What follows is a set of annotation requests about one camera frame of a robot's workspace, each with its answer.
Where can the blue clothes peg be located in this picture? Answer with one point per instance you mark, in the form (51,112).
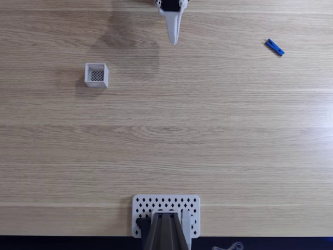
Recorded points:
(275,47)

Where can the white post bracket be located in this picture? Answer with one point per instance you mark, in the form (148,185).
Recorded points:
(186,224)

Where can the small white lattice crate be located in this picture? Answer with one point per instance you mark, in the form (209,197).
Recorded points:
(96,75)

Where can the white perforated base plate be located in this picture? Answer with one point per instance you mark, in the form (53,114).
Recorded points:
(166,202)

